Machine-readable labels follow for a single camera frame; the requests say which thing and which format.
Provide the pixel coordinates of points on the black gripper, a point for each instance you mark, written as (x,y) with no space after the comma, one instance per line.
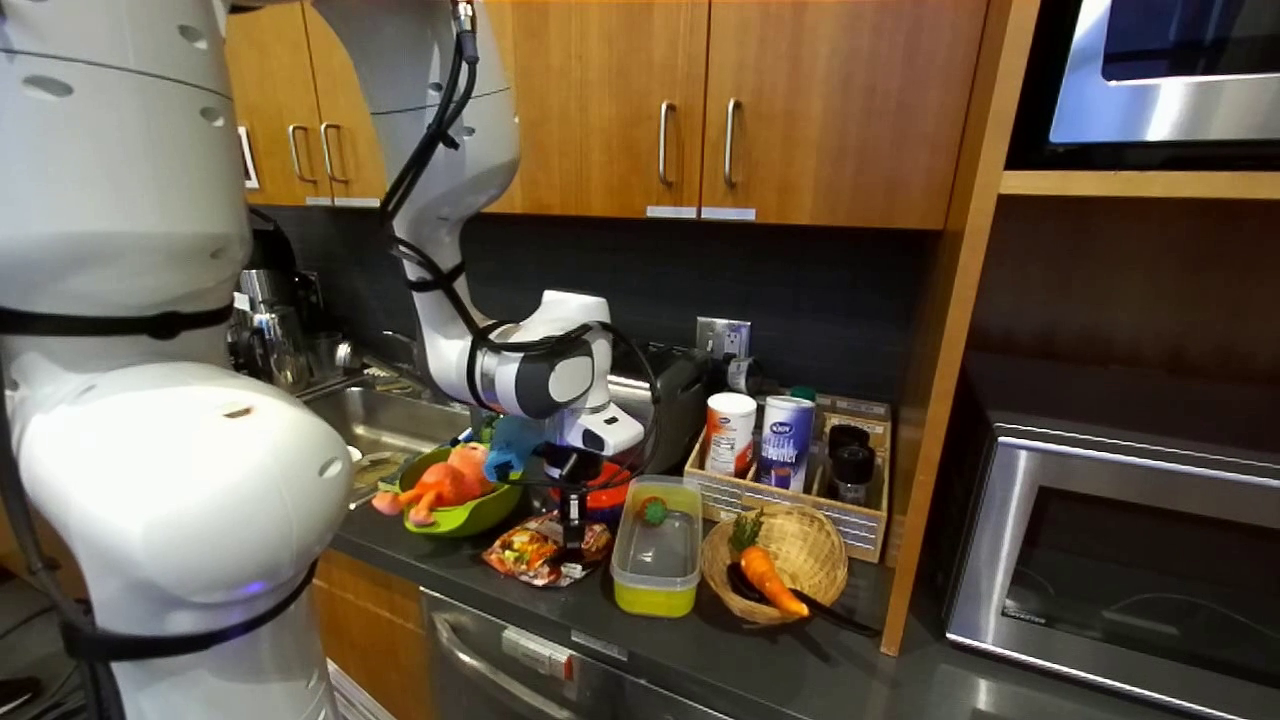
(569,505)

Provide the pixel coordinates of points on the orange ramen noodle packet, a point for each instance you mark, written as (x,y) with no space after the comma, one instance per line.
(537,556)

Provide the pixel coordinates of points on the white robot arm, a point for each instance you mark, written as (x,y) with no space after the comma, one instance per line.
(188,495)

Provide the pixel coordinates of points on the red plastic bowl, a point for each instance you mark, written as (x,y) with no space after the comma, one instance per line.
(604,495)

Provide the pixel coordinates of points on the green plastic bowl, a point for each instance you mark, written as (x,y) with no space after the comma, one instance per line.
(479,513)

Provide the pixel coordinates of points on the toy tomato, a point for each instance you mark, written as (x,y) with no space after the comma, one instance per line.
(653,509)

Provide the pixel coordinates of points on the yellow clear plastic container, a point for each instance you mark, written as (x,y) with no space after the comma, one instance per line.
(659,570)

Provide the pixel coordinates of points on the orange plush flamingo toy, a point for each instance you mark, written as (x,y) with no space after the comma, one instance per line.
(452,482)

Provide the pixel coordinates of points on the silver toaster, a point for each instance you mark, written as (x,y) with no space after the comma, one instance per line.
(664,394)

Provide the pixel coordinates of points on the white red-label canister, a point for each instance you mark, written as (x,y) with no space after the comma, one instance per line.
(729,428)

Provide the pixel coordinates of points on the orange toy carrot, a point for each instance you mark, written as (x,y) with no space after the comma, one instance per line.
(761,574)

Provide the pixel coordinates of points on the stainless steel sink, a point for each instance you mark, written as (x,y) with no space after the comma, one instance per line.
(385,428)

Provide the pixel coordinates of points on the woven wicker basket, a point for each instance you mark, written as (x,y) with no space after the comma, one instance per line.
(802,545)

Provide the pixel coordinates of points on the white blue-label canister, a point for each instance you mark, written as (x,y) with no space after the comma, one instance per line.
(784,442)

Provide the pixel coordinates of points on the dark spice jars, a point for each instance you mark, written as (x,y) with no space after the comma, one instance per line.
(851,462)

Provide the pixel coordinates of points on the coffee machine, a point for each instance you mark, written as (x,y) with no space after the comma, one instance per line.
(275,313)

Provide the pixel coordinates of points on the stainless microwave oven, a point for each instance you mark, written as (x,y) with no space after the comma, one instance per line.
(1142,567)

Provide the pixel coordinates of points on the upper built-in oven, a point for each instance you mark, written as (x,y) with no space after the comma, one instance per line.
(1187,84)

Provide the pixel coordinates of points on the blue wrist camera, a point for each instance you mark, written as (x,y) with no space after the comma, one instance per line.
(508,449)

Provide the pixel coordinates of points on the dishwasher with steel handle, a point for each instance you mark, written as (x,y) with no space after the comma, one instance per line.
(494,671)

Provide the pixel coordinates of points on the wall power outlet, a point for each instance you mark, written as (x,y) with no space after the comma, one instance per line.
(722,338)

